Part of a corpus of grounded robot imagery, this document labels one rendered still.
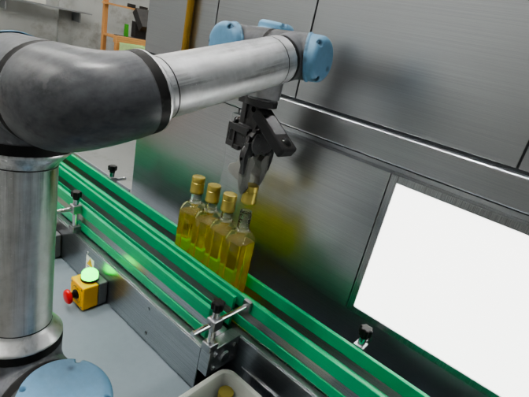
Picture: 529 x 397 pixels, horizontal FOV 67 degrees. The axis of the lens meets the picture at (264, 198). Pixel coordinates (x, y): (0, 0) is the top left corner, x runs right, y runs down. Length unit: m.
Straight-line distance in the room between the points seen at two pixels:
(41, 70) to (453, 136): 0.69
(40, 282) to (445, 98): 0.75
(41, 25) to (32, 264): 11.40
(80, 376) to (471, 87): 0.79
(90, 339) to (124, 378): 0.15
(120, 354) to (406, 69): 0.91
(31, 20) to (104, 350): 11.05
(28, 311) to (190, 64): 0.39
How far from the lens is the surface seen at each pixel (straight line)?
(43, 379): 0.64
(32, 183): 0.56
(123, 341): 1.14
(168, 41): 1.38
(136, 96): 0.44
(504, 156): 0.84
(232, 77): 0.55
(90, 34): 12.35
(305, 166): 0.97
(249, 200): 0.92
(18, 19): 11.79
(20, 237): 0.59
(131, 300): 1.12
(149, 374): 1.06
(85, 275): 1.19
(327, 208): 0.95
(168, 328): 1.02
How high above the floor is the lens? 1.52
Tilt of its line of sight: 21 degrees down
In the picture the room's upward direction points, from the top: 13 degrees clockwise
